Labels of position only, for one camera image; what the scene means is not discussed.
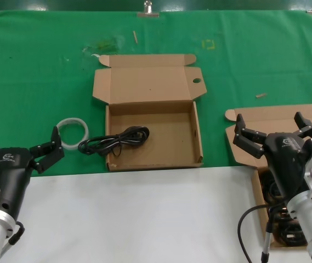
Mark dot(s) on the clear plastic film scrap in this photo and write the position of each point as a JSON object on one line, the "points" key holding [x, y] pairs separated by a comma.
{"points": [[103, 45]]}

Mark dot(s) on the cardboard box with holed flap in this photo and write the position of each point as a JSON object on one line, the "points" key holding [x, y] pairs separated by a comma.
{"points": [[166, 137]]}

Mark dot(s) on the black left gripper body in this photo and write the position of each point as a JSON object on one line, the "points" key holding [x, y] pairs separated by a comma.
{"points": [[13, 175]]}

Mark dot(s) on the thin wooden stick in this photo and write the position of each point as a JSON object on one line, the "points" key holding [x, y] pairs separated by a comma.
{"points": [[135, 37]]}

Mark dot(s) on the clear tape roll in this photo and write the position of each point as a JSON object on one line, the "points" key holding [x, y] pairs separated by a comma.
{"points": [[86, 131]]}

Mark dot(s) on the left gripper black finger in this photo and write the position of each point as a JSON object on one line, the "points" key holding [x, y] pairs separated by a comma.
{"points": [[50, 153]]}

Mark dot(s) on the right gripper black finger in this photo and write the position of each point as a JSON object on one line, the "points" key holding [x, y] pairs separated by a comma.
{"points": [[307, 128], [247, 140]]}

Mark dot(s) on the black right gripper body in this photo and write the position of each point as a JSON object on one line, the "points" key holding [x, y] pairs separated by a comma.
{"points": [[287, 160]]}

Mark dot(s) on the small wood chip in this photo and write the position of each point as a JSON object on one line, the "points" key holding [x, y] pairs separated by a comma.
{"points": [[261, 95]]}

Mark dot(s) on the green table cloth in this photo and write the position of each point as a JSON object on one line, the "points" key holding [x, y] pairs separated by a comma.
{"points": [[35, 68]]}

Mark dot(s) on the open brown cardboard box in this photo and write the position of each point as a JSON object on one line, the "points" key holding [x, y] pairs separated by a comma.
{"points": [[268, 115]]}

